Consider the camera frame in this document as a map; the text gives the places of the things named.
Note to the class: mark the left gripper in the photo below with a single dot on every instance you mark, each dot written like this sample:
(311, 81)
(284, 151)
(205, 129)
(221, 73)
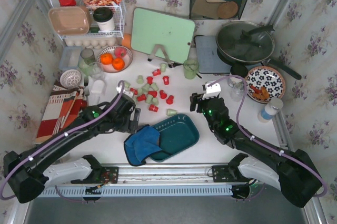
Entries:
(135, 120)

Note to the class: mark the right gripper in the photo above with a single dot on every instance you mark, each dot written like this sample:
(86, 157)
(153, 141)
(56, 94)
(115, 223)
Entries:
(199, 103)

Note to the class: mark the red coffee capsule bottom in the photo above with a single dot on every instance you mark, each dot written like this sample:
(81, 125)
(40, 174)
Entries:
(153, 108)

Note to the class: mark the blue cloth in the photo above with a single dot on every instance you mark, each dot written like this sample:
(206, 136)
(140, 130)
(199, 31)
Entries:
(139, 146)

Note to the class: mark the teal plastic storage basket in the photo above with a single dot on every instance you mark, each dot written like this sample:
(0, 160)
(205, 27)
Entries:
(177, 134)

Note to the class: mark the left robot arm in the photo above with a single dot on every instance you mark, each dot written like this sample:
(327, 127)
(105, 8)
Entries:
(25, 173)

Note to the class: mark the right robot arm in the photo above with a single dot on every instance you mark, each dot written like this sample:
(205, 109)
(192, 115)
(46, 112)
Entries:
(291, 172)

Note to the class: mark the red coffee capsule lower left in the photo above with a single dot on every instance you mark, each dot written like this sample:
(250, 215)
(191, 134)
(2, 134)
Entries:
(141, 97)

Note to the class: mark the green coffee capsule middle left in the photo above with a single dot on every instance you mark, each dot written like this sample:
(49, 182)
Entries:
(139, 91)

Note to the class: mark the green coffee capsule lower centre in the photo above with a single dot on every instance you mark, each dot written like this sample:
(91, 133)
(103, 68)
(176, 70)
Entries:
(149, 99)

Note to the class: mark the green coffee capsule far left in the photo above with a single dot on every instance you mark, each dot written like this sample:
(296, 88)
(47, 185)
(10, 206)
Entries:
(126, 85)

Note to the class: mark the red coffee capsule centre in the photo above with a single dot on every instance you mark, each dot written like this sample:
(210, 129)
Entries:
(153, 93)

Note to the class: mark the green coffee capsule upper left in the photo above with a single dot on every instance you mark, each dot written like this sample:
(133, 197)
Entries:
(140, 79)

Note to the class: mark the red coffee capsule far right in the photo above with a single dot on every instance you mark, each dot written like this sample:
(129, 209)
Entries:
(170, 100)

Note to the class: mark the green coffee capsule lone bottom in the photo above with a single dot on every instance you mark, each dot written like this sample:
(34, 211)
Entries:
(171, 112)

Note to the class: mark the green coffee capsule centre top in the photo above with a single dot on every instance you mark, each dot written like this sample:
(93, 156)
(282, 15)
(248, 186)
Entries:
(154, 86)

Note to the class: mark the red coffee capsule upper middle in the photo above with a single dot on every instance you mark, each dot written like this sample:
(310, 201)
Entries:
(149, 80)

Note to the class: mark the red coffee capsule top right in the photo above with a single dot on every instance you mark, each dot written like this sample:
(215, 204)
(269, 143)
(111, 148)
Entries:
(166, 80)

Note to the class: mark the green coffee capsule near stand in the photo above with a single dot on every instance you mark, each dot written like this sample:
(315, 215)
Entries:
(163, 67)

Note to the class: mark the small clear wine glass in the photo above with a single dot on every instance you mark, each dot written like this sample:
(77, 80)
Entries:
(237, 88)

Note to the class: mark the green glass cup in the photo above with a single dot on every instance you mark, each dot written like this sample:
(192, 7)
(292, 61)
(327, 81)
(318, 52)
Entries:
(191, 68)

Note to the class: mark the grey induction cooker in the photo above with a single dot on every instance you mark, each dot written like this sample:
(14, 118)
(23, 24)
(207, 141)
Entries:
(207, 56)

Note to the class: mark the black lidded white jar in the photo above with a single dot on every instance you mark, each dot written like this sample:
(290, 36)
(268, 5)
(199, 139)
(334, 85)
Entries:
(238, 69)

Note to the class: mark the orange mandarin right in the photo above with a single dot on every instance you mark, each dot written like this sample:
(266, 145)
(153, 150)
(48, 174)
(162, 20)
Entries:
(118, 64)

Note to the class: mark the orange mandarin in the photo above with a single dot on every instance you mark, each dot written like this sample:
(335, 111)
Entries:
(118, 64)
(106, 58)

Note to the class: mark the fried food on plate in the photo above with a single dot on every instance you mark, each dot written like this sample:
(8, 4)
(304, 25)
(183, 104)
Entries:
(260, 94)

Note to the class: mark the metal fork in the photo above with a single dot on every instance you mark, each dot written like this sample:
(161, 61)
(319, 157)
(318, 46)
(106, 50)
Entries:
(86, 90)

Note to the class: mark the clear drinking glass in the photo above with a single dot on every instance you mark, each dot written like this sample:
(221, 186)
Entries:
(95, 71)

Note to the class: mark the patterned fruit bowl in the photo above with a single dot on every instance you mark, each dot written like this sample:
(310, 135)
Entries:
(109, 68)

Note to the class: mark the metal cutting board stand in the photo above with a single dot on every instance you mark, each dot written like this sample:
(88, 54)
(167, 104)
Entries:
(159, 52)

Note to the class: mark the orange mandarin left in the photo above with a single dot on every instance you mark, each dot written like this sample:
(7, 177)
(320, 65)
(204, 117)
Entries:
(106, 58)

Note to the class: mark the pink peach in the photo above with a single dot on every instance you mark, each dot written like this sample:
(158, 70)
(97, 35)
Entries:
(120, 52)

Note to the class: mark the white blue bottle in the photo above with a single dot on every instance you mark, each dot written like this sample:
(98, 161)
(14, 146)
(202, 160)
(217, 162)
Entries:
(270, 110)

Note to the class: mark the blue floral plate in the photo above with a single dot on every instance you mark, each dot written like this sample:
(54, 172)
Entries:
(267, 77)

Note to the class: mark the white strainer bowl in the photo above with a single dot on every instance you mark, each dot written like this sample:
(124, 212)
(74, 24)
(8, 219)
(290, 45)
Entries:
(70, 78)

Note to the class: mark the green tinted glass jar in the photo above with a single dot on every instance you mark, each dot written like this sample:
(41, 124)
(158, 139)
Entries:
(86, 58)

